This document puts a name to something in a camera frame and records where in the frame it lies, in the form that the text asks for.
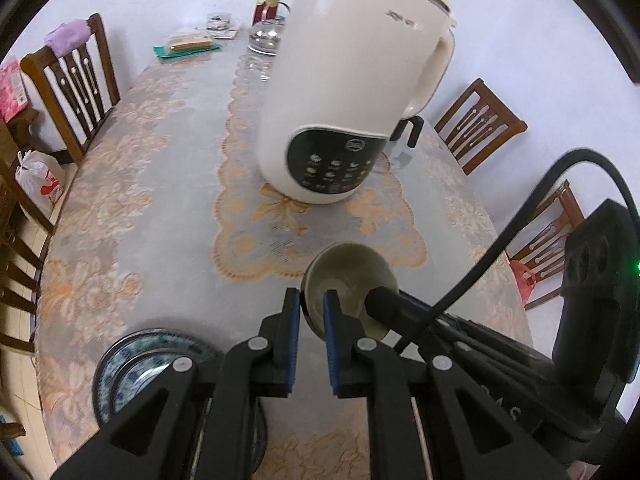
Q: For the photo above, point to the small glass jar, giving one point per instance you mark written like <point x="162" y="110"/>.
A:
<point x="218" y="21"/>

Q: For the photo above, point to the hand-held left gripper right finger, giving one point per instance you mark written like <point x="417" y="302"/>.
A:
<point x="332" y="345"/>

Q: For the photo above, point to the dark ceramic bowl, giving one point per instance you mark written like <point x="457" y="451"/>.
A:
<point x="350" y="270"/>

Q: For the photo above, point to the large blue floral plate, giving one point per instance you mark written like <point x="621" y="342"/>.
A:
<point x="106" y="380"/>

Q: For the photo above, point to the wooden chair with purple cloth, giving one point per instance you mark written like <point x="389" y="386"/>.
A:
<point x="70" y="100"/>

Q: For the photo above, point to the pink package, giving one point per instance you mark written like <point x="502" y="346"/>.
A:
<point x="12" y="90"/>

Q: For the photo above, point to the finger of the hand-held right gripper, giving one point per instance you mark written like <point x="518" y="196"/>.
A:
<point x="480" y="327"/>
<point x="385" y="307"/>

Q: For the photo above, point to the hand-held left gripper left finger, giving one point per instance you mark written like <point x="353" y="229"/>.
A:
<point x="292" y="340"/>

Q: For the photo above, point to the red plastic bag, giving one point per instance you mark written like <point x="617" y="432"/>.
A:
<point x="525" y="282"/>

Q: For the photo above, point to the purple cloth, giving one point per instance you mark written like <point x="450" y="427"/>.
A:
<point x="67" y="35"/>

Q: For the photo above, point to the white electric kettle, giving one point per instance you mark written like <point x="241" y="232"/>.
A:
<point x="350" y="85"/>

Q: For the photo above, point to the metal teapot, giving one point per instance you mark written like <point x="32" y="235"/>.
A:
<point x="265" y="37"/>

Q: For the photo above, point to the white plastic bag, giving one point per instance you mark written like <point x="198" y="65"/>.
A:
<point x="40" y="185"/>

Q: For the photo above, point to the brown wrapped packet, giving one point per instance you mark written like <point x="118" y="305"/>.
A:
<point x="190" y="41"/>

